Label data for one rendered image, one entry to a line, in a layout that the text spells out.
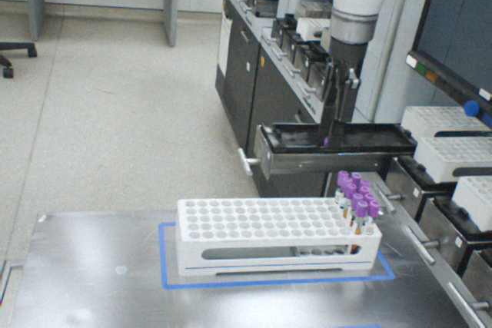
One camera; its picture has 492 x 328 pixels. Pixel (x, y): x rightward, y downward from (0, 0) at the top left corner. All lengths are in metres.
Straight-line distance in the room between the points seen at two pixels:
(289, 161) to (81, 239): 0.49
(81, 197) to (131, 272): 1.60
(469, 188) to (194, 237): 0.53
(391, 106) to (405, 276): 0.63
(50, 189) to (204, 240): 1.73
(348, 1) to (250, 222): 0.47
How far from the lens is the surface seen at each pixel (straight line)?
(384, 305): 0.82
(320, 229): 0.82
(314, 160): 1.17
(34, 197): 2.41
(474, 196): 1.06
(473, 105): 1.09
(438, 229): 1.09
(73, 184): 2.47
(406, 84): 1.36
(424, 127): 1.27
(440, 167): 1.14
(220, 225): 0.80
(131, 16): 4.69
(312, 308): 0.78
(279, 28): 2.01
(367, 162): 1.23
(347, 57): 1.09
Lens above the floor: 1.36
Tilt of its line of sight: 28 degrees down
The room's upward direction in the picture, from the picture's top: 7 degrees clockwise
